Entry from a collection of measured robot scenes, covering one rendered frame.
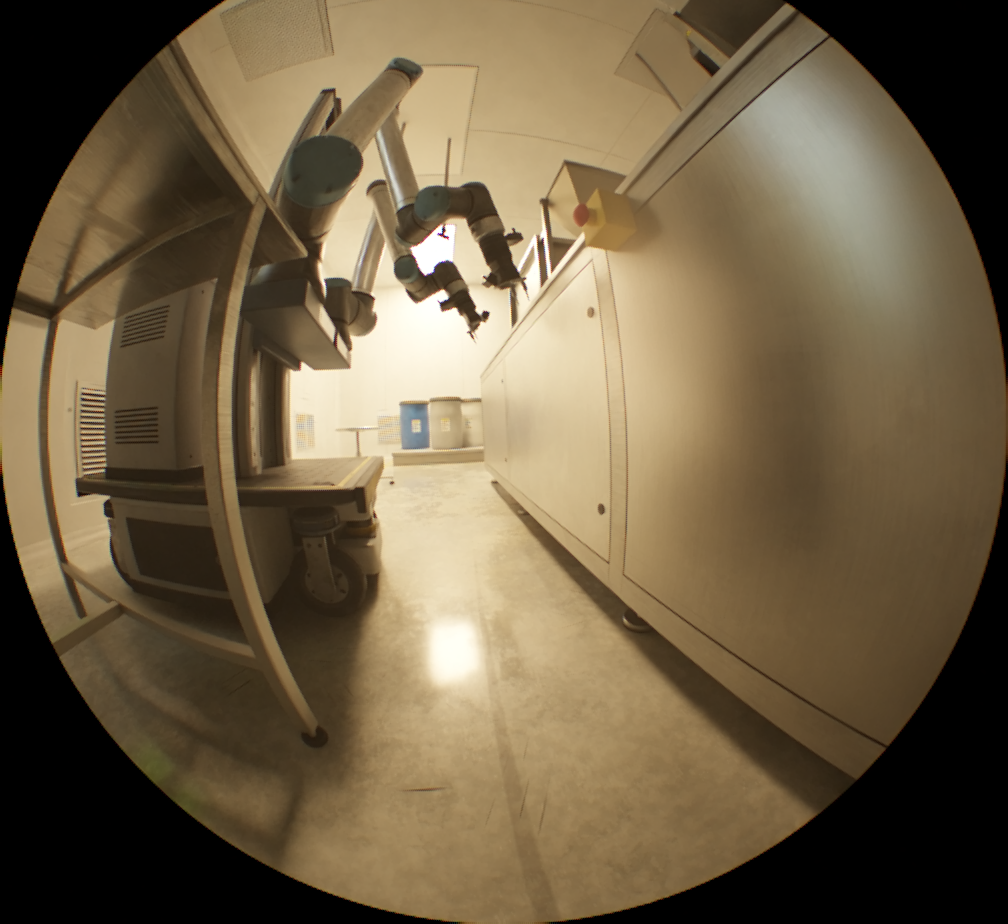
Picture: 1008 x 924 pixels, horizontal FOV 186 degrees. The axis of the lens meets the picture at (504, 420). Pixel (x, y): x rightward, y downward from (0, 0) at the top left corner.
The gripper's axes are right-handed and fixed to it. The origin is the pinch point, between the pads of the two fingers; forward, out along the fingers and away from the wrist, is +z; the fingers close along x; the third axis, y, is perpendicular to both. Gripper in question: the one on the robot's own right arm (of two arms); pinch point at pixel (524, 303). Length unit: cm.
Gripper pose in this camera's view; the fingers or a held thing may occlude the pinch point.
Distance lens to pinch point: 85.9
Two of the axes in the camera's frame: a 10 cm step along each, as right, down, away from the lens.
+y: -8.1, 4.3, -4.0
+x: 4.8, 0.8, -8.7
